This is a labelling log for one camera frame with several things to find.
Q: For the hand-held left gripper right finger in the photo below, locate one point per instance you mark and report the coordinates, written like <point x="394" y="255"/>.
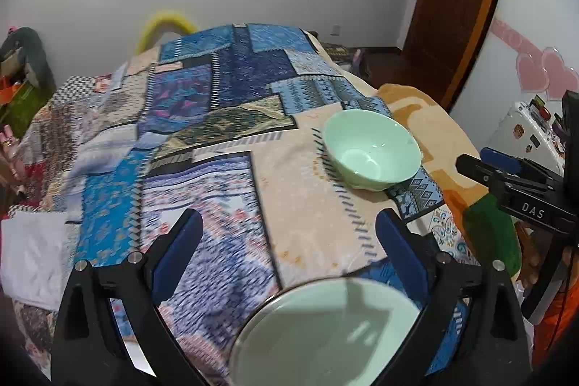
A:
<point x="402" y="250"/>

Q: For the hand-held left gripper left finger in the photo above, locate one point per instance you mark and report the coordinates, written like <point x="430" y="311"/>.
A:
<point x="176" y="259"/>

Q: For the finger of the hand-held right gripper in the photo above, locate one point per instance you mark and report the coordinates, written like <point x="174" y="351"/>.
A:
<point x="497" y="157"/>
<point x="479" y="169"/>

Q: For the mint green bowl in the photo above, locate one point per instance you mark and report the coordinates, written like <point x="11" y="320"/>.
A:
<point x="362" y="160"/>

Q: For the mint green plate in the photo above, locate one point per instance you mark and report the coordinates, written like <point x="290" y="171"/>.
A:
<point x="316" y="336"/>

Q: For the person's right hand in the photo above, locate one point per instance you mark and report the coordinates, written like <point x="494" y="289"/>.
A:
<point x="529" y="264"/>

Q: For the white case with stickers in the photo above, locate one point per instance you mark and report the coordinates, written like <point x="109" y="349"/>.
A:
<point x="511" y="132"/>

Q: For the beige orange fleece blanket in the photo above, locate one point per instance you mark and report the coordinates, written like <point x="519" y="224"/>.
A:
<point x="452" y="119"/>

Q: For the patchwork printed blanket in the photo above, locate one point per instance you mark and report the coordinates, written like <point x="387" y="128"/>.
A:
<point x="226" y="187"/>

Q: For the orange patterned clothing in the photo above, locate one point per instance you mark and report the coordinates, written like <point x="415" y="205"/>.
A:
<point x="561" y="313"/>

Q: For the white cloth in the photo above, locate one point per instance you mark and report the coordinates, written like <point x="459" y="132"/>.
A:
<point x="31" y="255"/>

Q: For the wooden door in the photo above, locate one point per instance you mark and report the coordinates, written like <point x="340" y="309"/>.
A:
<point x="452" y="6"/>

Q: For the dark patterned rug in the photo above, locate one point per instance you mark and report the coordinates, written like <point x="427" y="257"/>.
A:
<point x="339" y="51"/>

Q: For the green box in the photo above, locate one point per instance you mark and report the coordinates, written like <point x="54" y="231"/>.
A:
<point x="22" y="114"/>

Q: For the yellow fluffy hoop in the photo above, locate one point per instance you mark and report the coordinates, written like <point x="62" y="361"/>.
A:
<point x="158" y="22"/>

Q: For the grey stuffed toy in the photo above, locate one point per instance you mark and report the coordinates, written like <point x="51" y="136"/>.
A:
<point x="31" y="51"/>

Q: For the pink heart wall decoration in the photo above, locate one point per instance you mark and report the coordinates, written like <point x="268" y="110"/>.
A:
<point x="533" y="71"/>

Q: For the wall socket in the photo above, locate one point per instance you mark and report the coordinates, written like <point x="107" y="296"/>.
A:
<point x="335" y="29"/>

